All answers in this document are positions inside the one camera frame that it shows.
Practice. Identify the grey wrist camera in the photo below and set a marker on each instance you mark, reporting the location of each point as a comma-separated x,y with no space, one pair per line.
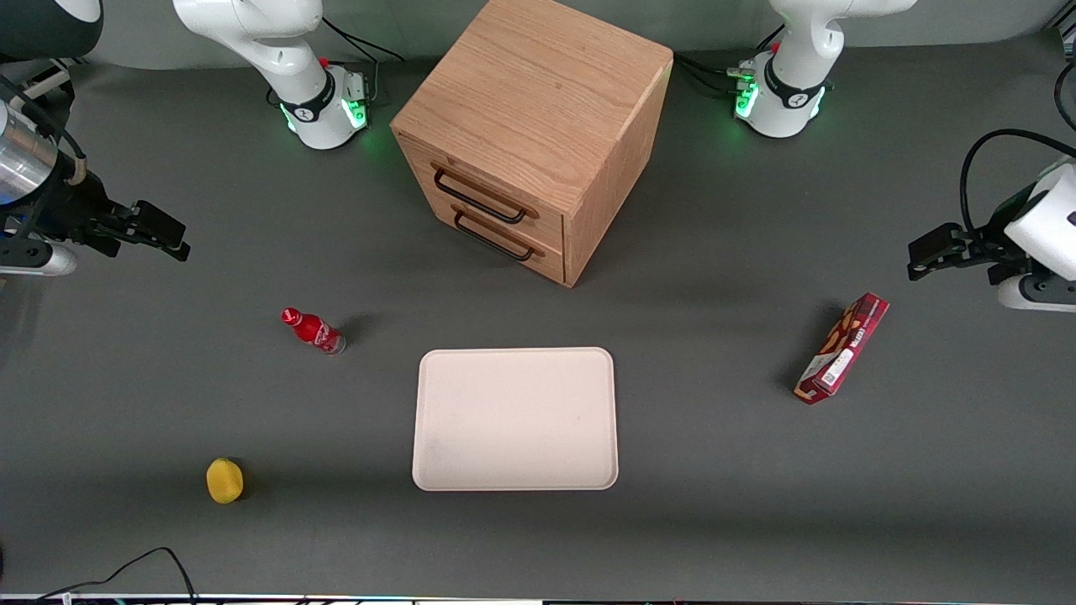
38,259
1038,294

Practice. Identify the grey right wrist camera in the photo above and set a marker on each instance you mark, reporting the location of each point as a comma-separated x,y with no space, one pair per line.
38,259

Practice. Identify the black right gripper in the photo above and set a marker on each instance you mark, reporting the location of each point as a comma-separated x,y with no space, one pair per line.
74,210

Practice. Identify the beige plastic tray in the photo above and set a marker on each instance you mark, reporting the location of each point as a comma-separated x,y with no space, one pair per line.
514,418

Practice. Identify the red soda bottle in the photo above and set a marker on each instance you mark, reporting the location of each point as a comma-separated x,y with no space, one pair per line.
313,330

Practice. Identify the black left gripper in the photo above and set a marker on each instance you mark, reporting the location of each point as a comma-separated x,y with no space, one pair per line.
990,247

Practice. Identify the yellow lemon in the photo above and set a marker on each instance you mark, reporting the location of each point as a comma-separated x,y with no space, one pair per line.
224,481

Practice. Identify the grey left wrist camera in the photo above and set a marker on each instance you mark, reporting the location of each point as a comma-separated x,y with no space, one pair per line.
1038,294

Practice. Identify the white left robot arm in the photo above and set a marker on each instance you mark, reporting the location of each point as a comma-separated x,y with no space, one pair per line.
790,92

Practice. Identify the wooden drawer cabinet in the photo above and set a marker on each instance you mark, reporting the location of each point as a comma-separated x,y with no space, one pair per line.
538,84

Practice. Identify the red snack box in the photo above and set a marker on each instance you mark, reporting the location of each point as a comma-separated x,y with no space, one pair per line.
843,349

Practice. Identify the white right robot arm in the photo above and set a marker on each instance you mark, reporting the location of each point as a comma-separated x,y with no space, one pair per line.
286,59

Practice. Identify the white metal frame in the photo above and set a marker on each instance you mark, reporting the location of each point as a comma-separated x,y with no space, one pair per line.
46,81

